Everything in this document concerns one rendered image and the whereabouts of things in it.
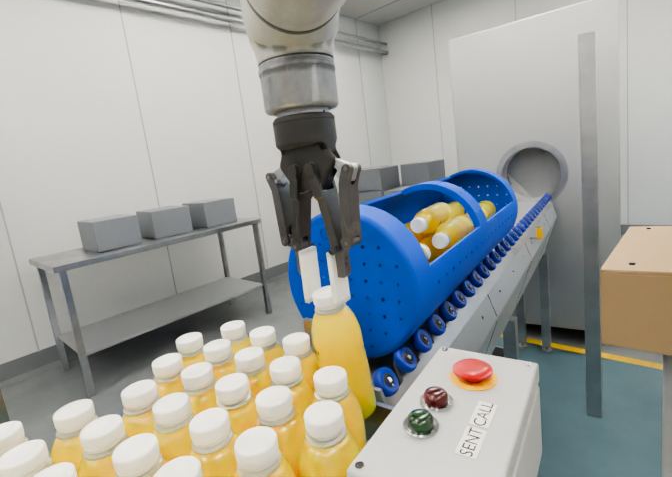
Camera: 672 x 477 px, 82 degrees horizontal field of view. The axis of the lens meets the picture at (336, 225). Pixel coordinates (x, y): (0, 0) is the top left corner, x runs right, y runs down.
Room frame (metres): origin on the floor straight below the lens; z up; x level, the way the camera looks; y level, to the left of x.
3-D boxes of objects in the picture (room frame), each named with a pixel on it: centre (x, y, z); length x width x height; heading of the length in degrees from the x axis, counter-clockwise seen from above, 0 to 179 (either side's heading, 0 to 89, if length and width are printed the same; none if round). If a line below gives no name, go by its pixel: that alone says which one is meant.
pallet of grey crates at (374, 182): (4.84, -0.70, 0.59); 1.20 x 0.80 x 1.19; 47
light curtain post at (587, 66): (1.66, -1.10, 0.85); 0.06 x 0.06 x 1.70; 54
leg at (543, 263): (2.25, -1.21, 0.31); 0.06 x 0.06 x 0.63; 54
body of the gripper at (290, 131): (0.48, 0.02, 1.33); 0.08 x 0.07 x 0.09; 54
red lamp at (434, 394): (0.31, -0.07, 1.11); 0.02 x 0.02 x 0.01
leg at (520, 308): (2.33, -1.10, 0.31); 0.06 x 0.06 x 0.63; 54
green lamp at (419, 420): (0.28, -0.05, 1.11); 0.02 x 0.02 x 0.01
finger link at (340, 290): (0.47, 0.00, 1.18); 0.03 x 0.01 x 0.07; 144
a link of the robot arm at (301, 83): (0.48, 0.02, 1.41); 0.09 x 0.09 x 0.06
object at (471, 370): (0.34, -0.11, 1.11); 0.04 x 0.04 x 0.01
